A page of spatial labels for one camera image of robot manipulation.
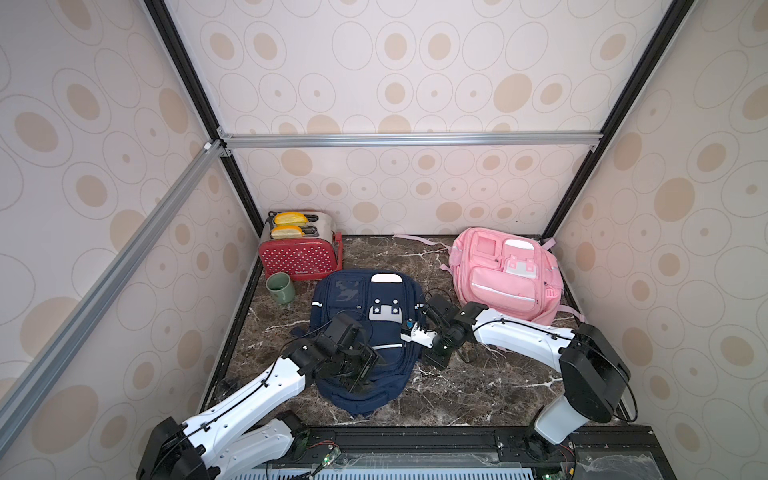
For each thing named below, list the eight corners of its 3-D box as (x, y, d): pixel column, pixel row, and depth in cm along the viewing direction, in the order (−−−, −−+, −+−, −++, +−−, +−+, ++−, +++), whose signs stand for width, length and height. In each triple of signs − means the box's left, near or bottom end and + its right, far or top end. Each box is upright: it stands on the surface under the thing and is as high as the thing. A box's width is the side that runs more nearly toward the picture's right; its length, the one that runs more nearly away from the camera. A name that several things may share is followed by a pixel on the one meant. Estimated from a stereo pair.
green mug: (269, 304, 103) (262, 291, 97) (275, 285, 108) (268, 272, 102) (293, 304, 103) (287, 291, 97) (298, 285, 108) (292, 272, 102)
